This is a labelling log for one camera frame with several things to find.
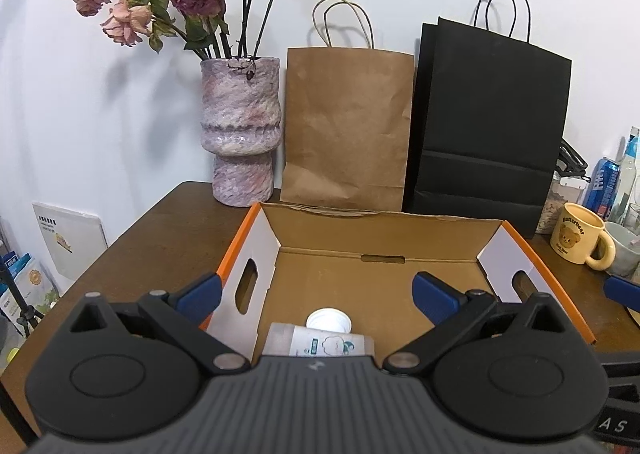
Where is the clear glass bottle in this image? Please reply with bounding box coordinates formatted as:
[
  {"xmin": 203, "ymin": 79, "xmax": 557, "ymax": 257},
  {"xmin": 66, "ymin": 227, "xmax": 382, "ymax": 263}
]
[{"xmin": 612, "ymin": 126, "xmax": 640, "ymax": 225}]

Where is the grey cup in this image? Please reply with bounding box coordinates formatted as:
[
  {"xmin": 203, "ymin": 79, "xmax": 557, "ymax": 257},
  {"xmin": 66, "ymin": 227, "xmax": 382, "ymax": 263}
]
[{"xmin": 603, "ymin": 221, "xmax": 640, "ymax": 280}]

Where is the blue white packet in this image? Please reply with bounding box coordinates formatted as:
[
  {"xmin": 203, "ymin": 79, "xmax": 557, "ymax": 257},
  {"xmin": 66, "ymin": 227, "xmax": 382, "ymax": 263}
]
[{"xmin": 0, "ymin": 253, "xmax": 33, "ymax": 287}]

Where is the white flat carton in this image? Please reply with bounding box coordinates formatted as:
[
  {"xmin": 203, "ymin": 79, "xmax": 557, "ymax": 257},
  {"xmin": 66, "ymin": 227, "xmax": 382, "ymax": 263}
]
[{"xmin": 32, "ymin": 201, "xmax": 108, "ymax": 281}]

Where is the blue drink can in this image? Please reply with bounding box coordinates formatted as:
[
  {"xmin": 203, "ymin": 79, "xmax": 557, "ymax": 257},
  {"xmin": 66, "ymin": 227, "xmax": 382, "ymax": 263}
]
[{"xmin": 585, "ymin": 157, "xmax": 623, "ymax": 217}]

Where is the brown paper bag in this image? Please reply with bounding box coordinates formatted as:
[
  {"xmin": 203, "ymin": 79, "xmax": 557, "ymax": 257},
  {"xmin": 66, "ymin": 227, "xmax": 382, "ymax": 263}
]
[{"xmin": 280, "ymin": 0, "xmax": 416, "ymax": 212}]

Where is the yellow bear mug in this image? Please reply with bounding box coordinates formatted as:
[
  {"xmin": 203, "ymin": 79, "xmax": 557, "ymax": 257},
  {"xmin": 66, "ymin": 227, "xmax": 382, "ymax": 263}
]
[{"xmin": 550, "ymin": 202, "xmax": 617, "ymax": 271}]

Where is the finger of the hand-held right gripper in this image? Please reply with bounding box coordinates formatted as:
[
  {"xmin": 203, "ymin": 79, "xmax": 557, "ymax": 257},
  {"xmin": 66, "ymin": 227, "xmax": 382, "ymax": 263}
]
[{"xmin": 602, "ymin": 275, "xmax": 640, "ymax": 305}]

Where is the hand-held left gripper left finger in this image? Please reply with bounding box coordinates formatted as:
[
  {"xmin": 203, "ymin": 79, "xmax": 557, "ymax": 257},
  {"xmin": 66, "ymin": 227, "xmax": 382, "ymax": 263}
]
[{"xmin": 57, "ymin": 273, "xmax": 252, "ymax": 376}]

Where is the clear jar with black lid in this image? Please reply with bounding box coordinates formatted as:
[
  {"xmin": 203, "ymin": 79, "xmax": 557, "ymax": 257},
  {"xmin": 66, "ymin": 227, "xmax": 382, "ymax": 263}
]
[{"xmin": 535, "ymin": 136, "xmax": 591, "ymax": 235}]

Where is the mottled purple ceramic vase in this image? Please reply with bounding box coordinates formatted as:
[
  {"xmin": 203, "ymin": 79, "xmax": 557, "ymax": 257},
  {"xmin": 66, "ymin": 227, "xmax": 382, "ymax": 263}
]
[{"xmin": 200, "ymin": 55, "xmax": 282, "ymax": 208}]

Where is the white ribbed cap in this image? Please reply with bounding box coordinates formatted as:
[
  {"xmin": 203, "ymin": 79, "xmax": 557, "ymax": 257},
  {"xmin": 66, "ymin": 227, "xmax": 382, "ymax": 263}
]
[{"xmin": 306, "ymin": 308, "xmax": 352, "ymax": 335}]

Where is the white packet with gold circle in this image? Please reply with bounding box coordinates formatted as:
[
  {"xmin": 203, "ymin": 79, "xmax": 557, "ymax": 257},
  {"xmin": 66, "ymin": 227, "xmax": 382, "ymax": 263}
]
[{"xmin": 11, "ymin": 259, "xmax": 61, "ymax": 321}]

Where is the black studio light stand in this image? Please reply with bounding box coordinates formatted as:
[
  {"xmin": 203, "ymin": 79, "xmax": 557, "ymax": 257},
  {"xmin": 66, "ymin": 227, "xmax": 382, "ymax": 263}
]
[{"xmin": 0, "ymin": 264, "xmax": 46, "ymax": 341}]

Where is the red cardboard box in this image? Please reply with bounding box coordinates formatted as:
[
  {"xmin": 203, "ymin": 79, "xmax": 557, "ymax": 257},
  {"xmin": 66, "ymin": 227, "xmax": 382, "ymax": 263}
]
[{"xmin": 202, "ymin": 201, "xmax": 598, "ymax": 366}]

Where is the black paper bag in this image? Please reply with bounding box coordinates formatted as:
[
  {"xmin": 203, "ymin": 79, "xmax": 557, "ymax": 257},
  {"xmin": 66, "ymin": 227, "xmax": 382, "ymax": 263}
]
[{"xmin": 402, "ymin": 0, "xmax": 572, "ymax": 240}]

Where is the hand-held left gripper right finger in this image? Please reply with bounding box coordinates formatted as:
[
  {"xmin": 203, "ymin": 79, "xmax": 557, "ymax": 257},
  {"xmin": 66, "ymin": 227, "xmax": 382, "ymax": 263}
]
[{"xmin": 382, "ymin": 271, "xmax": 581, "ymax": 376}]

